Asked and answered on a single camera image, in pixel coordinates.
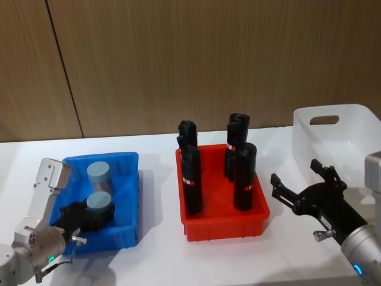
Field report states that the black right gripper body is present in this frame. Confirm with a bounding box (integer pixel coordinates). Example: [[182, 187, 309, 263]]
[[293, 182, 369, 244]]

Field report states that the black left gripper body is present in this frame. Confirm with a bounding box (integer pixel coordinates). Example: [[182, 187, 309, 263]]
[[51, 202, 90, 240]]

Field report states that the grey capped bottle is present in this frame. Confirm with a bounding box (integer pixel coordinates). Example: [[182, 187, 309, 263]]
[[86, 161, 115, 195], [86, 191, 113, 214]]

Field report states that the white plastic basket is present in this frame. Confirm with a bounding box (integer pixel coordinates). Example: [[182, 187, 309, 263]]
[[292, 103, 381, 207]]

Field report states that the blue plastic bin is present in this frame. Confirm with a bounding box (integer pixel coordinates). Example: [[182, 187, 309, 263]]
[[47, 151, 144, 259]]

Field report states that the red plastic bin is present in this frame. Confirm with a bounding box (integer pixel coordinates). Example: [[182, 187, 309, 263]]
[[175, 144, 271, 243]]

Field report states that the thin dark left gripper cable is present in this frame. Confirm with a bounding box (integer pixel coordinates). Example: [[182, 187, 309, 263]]
[[35, 234, 88, 276]]

